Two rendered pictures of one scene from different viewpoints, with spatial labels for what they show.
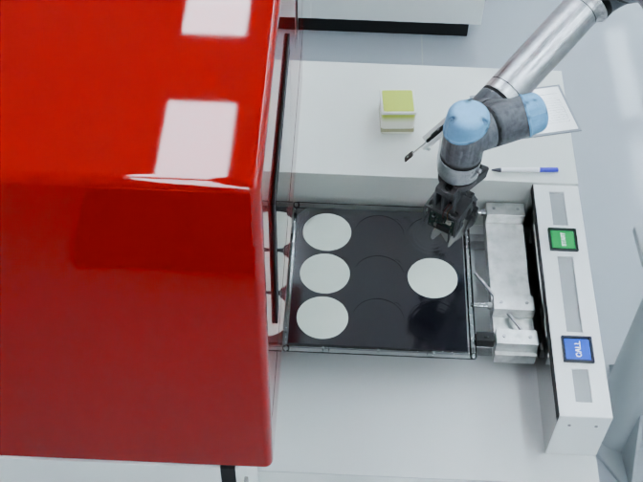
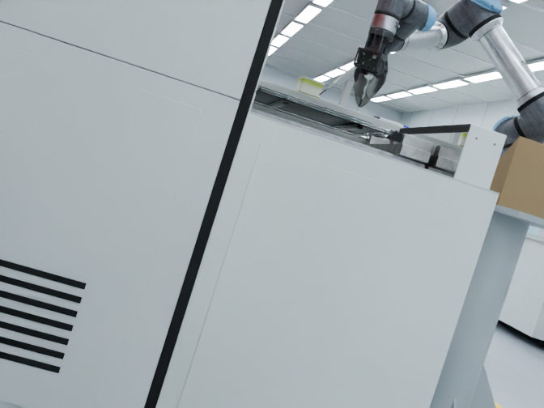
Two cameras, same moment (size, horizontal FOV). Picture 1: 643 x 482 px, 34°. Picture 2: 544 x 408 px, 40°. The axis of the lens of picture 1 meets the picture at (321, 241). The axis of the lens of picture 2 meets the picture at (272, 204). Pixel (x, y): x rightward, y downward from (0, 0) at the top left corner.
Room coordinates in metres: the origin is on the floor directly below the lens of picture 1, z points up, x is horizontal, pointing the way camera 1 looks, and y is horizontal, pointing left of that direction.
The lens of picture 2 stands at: (-0.75, 0.27, 0.70)
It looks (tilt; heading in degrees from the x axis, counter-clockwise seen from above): 2 degrees down; 350
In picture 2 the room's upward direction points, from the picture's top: 18 degrees clockwise
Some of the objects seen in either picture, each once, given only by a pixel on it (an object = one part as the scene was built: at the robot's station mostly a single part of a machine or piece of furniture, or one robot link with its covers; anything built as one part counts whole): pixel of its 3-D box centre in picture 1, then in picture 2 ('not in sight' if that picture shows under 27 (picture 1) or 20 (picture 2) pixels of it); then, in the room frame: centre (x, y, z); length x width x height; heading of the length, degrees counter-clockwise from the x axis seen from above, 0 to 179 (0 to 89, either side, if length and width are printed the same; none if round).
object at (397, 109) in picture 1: (396, 112); (308, 90); (1.65, -0.16, 1.00); 0.07 x 0.07 x 0.07; 2
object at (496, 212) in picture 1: (504, 212); (381, 142); (1.46, -0.39, 0.89); 0.08 x 0.03 x 0.03; 89
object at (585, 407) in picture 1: (563, 312); (439, 155); (1.21, -0.48, 0.89); 0.55 x 0.09 x 0.14; 179
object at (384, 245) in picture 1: (378, 276); (311, 112); (1.29, -0.12, 0.90); 0.34 x 0.34 x 0.01; 89
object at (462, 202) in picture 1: (452, 197); (374, 53); (1.31, -0.24, 1.11); 0.09 x 0.08 x 0.12; 148
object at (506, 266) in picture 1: (507, 283); (394, 153); (1.30, -0.38, 0.87); 0.36 x 0.08 x 0.03; 179
